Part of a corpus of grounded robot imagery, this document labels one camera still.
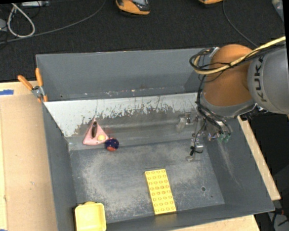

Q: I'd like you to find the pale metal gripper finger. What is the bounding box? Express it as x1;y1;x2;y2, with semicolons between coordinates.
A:
183;137;206;163
174;111;195;133

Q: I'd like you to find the yellow studded flat block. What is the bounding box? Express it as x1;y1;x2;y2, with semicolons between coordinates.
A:
144;167;178;217

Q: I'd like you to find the grey metal bin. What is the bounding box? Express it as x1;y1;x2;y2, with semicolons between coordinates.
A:
34;32;277;231

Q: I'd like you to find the dark blue and red ball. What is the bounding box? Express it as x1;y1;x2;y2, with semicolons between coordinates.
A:
104;137;120;153

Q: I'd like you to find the pink triangular toy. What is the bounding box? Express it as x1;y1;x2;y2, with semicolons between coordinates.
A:
80;117;110;147

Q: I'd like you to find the yellow square plastic container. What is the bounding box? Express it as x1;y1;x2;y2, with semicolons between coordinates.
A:
73;199;108;231

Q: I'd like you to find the brown cardboard board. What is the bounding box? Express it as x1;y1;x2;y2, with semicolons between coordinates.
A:
0;91;60;231

